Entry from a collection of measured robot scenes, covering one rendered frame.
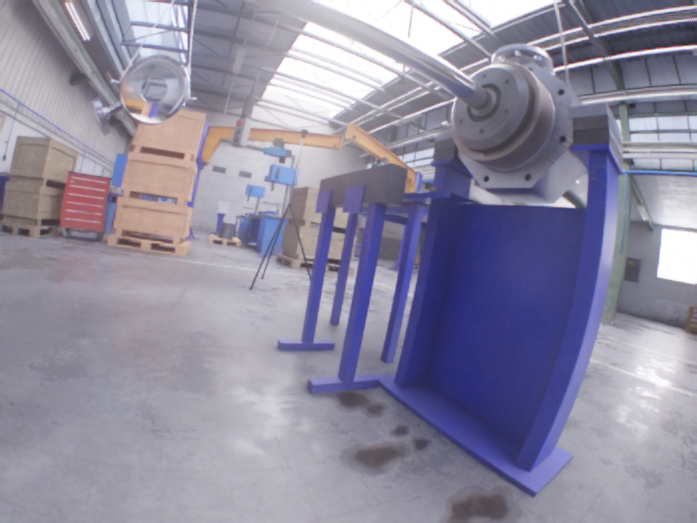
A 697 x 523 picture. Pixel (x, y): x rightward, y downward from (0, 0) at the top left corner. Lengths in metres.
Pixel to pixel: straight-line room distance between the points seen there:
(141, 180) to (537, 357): 4.64
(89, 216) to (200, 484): 4.50
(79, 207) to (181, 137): 1.84
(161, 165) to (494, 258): 4.28
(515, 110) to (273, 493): 1.15
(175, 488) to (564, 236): 1.25
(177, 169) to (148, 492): 4.24
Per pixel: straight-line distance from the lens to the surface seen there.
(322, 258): 1.48
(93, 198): 4.97
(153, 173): 4.66
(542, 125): 0.97
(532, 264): 1.09
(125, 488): 0.78
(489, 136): 0.96
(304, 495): 0.77
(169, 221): 4.53
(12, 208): 5.18
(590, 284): 0.87
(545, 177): 1.02
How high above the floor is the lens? 0.58
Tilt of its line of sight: 4 degrees down
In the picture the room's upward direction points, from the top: 10 degrees clockwise
